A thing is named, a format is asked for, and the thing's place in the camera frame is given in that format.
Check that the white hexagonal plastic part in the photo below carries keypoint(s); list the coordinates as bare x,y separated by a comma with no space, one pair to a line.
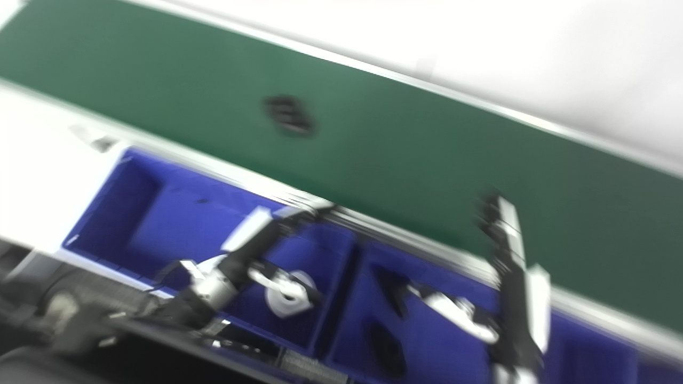
291,306

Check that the black robot torso frame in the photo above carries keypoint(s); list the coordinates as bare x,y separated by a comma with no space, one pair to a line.
80,330

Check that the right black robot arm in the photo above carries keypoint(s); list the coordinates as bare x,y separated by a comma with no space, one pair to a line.
515,375

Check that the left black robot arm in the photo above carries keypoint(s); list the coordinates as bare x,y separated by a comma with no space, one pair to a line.
203,296

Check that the empty blue plastic bin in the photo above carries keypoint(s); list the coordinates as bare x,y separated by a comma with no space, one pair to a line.
661,373

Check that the grey metal bracket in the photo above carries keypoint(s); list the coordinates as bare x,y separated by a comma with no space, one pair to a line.
96,140

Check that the blue bin with white parts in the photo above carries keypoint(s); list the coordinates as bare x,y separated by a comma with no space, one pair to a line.
187,213

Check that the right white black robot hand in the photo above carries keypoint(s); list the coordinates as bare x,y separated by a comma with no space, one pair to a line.
515,298

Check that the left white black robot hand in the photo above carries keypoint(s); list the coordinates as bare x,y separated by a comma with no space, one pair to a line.
251,245

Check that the green conveyor belt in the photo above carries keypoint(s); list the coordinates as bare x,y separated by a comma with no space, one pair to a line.
373,144

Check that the blue bin with black parts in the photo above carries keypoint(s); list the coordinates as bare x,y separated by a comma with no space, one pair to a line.
453,357

